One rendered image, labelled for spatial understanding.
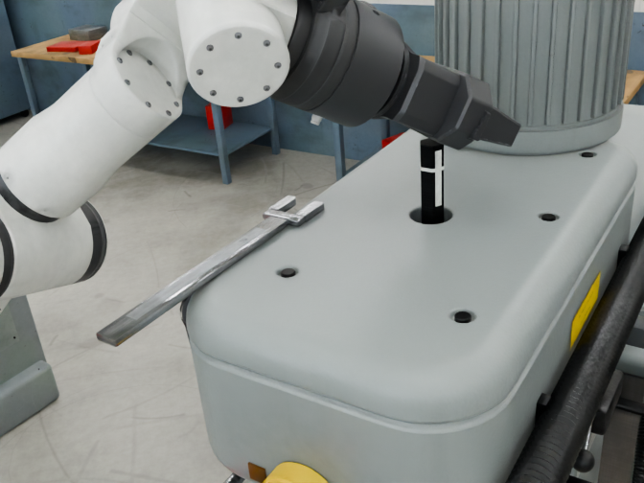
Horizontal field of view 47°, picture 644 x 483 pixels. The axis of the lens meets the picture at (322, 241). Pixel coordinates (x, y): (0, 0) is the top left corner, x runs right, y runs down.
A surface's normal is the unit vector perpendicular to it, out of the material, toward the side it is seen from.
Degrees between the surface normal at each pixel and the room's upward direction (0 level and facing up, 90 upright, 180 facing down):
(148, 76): 55
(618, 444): 90
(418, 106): 90
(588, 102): 90
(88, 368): 0
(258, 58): 114
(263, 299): 0
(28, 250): 82
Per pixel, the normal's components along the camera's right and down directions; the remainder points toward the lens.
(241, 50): 0.21, 0.77
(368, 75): 0.43, 0.41
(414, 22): -0.53, 0.43
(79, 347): -0.07, -0.88
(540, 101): -0.11, 0.47
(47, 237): 0.91, -0.11
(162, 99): 0.76, -0.52
